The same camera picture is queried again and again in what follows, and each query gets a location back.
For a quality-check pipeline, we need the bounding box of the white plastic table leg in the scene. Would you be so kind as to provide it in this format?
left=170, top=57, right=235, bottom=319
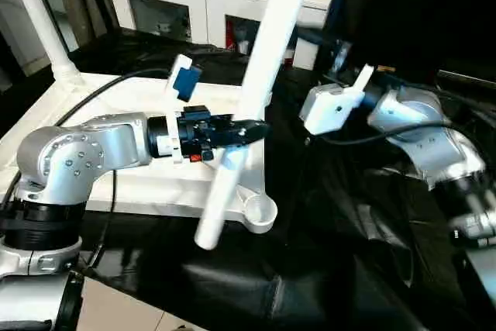
left=3, top=0, right=84, bottom=84
left=195, top=0, right=322, bottom=251

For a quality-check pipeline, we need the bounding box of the white plastic table top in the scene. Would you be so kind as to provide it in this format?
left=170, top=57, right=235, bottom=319
left=0, top=73, right=279, bottom=235

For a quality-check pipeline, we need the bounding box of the black mat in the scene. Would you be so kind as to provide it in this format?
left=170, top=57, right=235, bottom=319
left=0, top=28, right=496, bottom=331

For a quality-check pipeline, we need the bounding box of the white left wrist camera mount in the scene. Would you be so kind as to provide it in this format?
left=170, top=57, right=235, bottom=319
left=164, top=53, right=202, bottom=164

